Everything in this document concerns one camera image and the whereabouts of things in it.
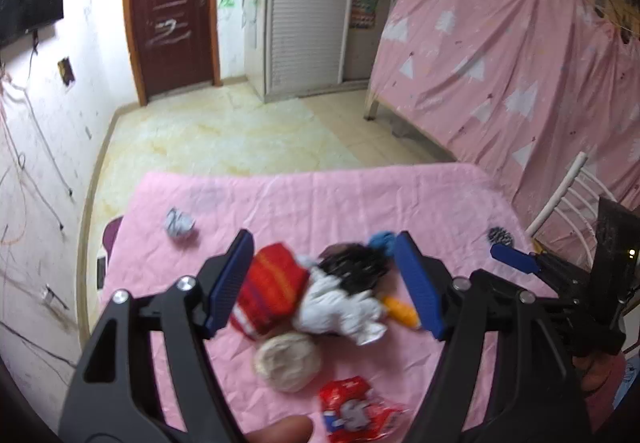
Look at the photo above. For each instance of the white cloth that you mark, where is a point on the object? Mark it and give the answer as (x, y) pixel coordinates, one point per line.
(335, 308)

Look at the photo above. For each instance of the person's left hand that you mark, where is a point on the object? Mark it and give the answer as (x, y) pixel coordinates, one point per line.
(280, 430)

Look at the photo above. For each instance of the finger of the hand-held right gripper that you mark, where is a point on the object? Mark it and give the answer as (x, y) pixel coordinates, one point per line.
(515, 257)

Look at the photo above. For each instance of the person's right forearm pink sleeve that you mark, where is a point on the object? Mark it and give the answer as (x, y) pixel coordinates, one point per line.
(607, 410)

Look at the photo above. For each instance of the person's right hand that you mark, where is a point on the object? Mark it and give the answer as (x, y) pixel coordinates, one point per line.
(592, 368)

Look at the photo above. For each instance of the red striped cloth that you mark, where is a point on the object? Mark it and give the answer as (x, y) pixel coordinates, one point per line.
(272, 288)

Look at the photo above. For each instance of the brown wooden door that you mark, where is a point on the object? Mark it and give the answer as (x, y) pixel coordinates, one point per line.
(170, 23)

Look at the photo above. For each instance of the pink curtain with white trees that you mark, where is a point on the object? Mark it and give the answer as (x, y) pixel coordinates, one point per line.
(500, 73)

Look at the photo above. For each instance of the black round patterned mat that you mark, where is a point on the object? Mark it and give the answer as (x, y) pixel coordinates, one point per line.
(500, 235)

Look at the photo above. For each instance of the black cloth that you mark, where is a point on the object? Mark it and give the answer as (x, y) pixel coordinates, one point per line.
(357, 265)

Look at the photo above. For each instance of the blue wrapper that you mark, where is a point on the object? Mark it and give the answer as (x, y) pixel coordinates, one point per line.
(382, 240)

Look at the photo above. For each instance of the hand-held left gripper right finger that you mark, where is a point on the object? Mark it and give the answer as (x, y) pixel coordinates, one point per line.
(417, 283)

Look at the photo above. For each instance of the pink table cloth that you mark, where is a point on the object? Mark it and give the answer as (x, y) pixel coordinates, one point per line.
(325, 203)

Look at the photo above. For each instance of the white blue paper ball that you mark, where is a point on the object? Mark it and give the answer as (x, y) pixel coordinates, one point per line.
(179, 224)

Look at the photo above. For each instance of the white metal chair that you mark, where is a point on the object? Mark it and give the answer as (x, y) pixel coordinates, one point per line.
(554, 195)

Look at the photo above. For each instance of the purple chair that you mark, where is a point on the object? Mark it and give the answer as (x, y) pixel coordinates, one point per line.
(111, 235)

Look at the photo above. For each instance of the beige round paper ball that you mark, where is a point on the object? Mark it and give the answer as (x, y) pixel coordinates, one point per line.
(287, 360)

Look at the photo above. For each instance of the red snack packet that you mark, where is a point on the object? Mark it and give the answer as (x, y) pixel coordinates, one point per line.
(350, 398)

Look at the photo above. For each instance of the white wall adapter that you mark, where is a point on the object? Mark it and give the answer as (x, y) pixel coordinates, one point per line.
(52, 296)

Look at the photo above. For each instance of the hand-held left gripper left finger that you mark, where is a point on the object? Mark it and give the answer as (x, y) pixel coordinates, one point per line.
(232, 278)

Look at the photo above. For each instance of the small orange object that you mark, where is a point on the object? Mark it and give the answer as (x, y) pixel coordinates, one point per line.
(400, 310)

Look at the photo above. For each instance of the white louvered wardrobe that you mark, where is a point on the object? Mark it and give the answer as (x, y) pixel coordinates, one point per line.
(310, 23)

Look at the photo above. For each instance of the wall socket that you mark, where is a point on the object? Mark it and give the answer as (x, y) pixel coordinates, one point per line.
(66, 70)

